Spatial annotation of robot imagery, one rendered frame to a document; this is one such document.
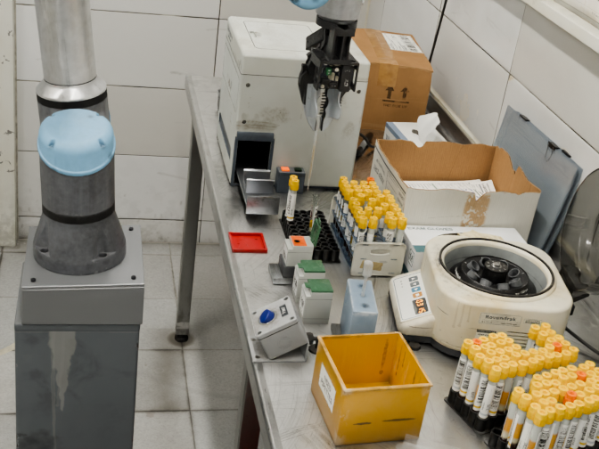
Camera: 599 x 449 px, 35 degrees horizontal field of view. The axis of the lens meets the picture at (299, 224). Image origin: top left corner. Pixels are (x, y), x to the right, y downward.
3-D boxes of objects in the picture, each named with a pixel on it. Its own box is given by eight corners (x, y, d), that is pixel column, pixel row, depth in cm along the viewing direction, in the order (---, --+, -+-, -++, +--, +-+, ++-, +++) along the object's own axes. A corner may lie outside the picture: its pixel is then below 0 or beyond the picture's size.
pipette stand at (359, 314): (330, 328, 161) (339, 277, 156) (370, 330, 162) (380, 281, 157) (334, 363, 152) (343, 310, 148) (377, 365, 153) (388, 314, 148)
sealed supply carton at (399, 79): (323, 85, 273) (332, 23, 264) (402, 93, 276) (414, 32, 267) (334, 126, 246) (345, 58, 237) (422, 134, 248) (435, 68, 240)
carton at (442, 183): (362, 200, 208) (373, 136, 201) (484, 203, 215) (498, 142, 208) (392, 255, 187) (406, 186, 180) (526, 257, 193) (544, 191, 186)
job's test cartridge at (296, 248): (281, 265, 175) (284, 235, 172) (305, 265, 176) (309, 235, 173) (284, 276, 172) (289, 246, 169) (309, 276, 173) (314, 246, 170)
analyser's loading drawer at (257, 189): (233, 170, 208) (235, 149, 206) (263, 172, 210) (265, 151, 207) (245, 214, 191) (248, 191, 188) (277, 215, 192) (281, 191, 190)
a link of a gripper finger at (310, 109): (305, 139, 167) (314, 90, 163) (297, 126, 172) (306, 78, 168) (322, 140, 168) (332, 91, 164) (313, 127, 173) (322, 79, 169)
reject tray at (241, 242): (227, 235, 186) (228, 232, 185) (262, 236, 187) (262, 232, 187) (232, 252, 180) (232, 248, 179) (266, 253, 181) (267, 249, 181)
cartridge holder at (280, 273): (267, 269, 176) (269, 252, 174) (315, 270, 178) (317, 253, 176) (272, 284, 171) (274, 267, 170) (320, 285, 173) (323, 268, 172)
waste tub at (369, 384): (308, 388, 145) (316, 335, 141) (389, 383, 149) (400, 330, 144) (333, 447, 134) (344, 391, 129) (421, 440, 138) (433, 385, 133)
